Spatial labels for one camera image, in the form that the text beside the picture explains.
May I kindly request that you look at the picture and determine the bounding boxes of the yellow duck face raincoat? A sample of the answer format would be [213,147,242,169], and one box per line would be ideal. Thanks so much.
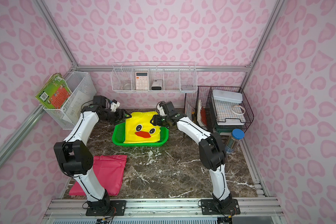
[124,112,161,144]

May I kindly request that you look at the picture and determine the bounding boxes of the pink raincoat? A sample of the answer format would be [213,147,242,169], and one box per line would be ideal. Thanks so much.
[63,155,127,201]

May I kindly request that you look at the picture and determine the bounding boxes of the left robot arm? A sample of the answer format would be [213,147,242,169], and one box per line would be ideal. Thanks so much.
[54,96,132,206]

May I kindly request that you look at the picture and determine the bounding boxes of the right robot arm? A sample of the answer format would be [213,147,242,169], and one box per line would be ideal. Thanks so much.
[150,101,232,205]

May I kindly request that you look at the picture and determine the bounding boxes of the green plastic basket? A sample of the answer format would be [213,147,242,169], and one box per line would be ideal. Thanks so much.
[112,122,169,147]

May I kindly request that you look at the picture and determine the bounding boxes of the small grey device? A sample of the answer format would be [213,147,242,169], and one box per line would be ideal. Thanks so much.
[151,80,164,91]

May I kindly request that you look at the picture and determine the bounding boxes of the white calculator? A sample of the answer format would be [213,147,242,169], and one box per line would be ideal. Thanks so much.
[135,72,149,90]

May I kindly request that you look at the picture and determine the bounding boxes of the green and red booklet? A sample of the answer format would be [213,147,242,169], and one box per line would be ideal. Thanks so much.
[35,73,72,109]

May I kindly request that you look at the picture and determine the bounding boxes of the white plastic box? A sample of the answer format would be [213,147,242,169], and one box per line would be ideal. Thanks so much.
[212,89,243,104]

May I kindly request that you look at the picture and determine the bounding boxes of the blue lid pencil jar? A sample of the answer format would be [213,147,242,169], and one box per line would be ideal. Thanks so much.
[225,129,245,155]

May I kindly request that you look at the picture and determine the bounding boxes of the white wire wall shelf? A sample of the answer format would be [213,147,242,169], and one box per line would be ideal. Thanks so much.
[111,63,198,93]

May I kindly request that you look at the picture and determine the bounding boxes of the white wire wall basket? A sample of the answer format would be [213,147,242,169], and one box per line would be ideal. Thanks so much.
[44,71,97,130]

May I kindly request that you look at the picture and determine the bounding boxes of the black wire file rack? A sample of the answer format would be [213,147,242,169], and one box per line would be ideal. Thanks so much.
[184,86,213,132]

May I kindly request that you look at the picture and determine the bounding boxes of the black wire tray stack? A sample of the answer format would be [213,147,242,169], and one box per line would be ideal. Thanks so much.
[207,86,254,134]

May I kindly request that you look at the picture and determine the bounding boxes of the white tape ring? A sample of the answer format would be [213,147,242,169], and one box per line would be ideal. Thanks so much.
[231,105,246,116]

